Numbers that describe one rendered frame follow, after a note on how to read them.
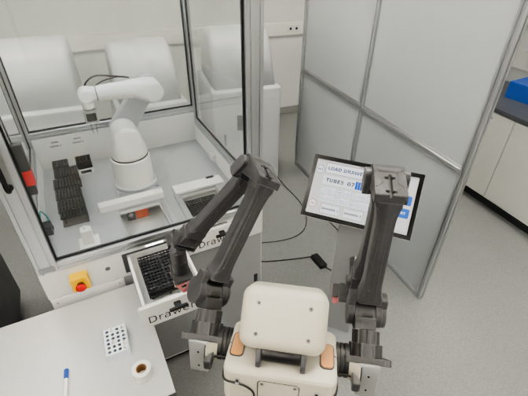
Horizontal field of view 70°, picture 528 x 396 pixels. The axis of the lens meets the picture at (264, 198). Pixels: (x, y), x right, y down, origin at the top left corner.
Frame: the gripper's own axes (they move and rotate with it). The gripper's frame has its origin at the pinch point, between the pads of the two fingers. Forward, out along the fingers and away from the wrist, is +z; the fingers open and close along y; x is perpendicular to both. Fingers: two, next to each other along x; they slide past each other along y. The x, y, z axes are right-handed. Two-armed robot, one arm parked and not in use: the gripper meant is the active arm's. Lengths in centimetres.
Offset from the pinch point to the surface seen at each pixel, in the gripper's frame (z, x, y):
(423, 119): -18, -166, 46
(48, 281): 10, 47, 36
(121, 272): 17.7, 19.2, 36.2
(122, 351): 20.4, 26.6, -1.9
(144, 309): 7.7, 15.0, 2.6
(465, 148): -16, -162, 11
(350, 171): -16, -91, 19
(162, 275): 10.3, 4.2, 19.1
